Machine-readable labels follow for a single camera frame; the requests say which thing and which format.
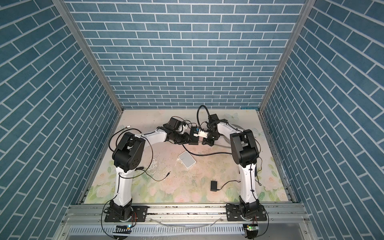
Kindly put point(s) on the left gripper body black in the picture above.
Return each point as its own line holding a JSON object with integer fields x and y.
{"x": 180, "y": 138}

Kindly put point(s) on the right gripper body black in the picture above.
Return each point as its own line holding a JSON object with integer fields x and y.
{"x": 210, "y": 138}

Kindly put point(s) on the black power adapter with plug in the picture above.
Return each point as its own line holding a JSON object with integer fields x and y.
{"x": 214, "y": 185}

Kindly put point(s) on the black ribbed box device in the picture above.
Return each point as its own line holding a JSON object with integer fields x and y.
{"x": 193, "y": 140}

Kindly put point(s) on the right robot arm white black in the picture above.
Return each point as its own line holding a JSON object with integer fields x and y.
{"x": 245, "y": 152}

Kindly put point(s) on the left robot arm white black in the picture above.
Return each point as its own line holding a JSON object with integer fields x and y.
{"x": 127, "y": 156}

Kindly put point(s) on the white small router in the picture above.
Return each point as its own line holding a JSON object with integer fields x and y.
{"x": 187, "y": 159}

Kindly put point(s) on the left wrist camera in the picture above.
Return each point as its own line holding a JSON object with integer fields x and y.
{"x": 176, "y": 125}

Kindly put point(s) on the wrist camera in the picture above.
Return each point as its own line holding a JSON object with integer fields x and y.
{"x": 199, "y": 132}
{"x": 176, "y": 125}

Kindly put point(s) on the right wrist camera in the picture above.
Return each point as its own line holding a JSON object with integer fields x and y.
{"x": 199, "y": 132}

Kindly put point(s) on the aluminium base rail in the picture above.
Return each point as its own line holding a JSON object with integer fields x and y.
{"x": 209, "y": 221}

